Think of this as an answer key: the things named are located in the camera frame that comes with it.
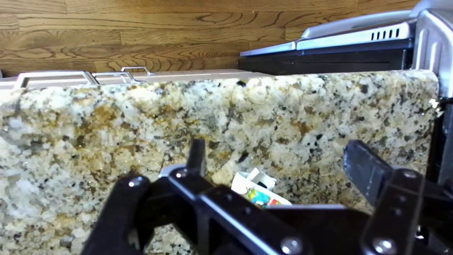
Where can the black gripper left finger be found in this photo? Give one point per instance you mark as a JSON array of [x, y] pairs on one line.
[[195, 156]]

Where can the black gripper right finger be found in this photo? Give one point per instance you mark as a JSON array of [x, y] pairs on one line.
[[368, 170]]

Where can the white base cabinet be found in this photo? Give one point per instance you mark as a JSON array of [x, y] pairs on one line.
[[188, 75]]

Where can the black and steel stove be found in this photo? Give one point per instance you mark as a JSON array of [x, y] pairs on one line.
[[348, 37]]

